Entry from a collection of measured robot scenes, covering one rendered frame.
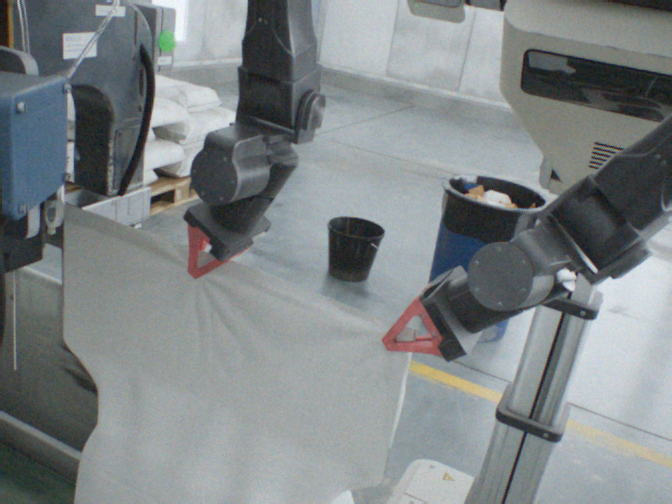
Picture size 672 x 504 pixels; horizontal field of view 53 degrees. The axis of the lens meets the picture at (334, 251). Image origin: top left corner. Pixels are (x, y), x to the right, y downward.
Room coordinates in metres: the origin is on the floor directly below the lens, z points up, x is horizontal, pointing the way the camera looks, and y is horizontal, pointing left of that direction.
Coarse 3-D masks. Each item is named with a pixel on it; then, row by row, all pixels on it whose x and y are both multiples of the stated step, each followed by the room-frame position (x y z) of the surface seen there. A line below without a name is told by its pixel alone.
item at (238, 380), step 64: (64, 256) 0.82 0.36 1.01; (128, 256) 0.78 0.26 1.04; (64, 320) 0.82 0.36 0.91; (128, 320) 0.78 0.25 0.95; (192, 320) 0.74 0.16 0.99; (256, 320) 0.71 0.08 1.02; (320, 320) 0.67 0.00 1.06; (384, 320) 0.64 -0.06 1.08; (128, 384) 0.76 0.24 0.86; (192, 384) 0.74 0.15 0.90; (256, 384) 0.70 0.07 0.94; (320, 384) 0.67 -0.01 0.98; (384, 384) 0.64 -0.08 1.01; (128, 448) 0.70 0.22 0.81; (192, 448) 0.69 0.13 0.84; (256, 448) 0.68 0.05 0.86; (320, 448) 0.66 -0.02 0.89; (384, 448) 0.63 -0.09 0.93
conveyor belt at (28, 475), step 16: (0, 448) 1.14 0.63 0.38; (0, 464) 1.09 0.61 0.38; (16, 464) 1.10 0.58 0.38; (32, 464) 1.11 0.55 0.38; (0, 480) 1.05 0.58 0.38; (16, 480) 1.06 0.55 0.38; (32, 480) 1.06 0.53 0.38; (48, 480) 1.07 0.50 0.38; (64, 480) 1.08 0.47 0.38; (0, 496) 1.01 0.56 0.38; (16, 496) 1.02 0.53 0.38; (32, 496) 1.02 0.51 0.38; (48, 496) 1.03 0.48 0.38; (64, 496) 1.04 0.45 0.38
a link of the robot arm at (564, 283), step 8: (560, 272) 0.56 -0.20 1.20; (568, 272) 0.58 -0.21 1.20; (560, 280) 0.55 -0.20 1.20; (568, 280) 0.57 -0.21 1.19; (552, 288) 0.56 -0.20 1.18; (560, 288) 0.56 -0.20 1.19; (568, 288) 0.57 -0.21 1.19; (552, 296) 0.57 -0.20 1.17; (560, 296) 0.57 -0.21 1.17; (536, 304) 0.57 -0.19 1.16
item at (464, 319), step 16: (464, 272) 0.67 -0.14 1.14; (448, 288) 0.61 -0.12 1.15; (464, 288) 0.60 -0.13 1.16; (432, 304) 0.58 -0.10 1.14; (448, 304) 0.59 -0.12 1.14; (464, 304) 0.59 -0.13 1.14; (480, 304) 0.58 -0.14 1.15; (448, 320) 0.57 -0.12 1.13; (464, 320) 0.59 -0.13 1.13; (480, 320) 0.58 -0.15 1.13; (496, 320) 0.58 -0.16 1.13; (464, 336) 0.58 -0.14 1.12; (464, 352) 0.56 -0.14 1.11
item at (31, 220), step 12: (0, 48) 0.55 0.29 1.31; (0, 60) 0.55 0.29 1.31; (12, 60) 0.55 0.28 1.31; (24, 60) 0.54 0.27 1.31; (24, 72) 0.54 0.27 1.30; (36, 72) 0.55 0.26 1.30; (24, 216) 0.54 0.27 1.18; (36, 216) 0.55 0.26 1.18; (12, 228) 0.55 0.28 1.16; (24, 228) 0.54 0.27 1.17; (36, 228) 0.55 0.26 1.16
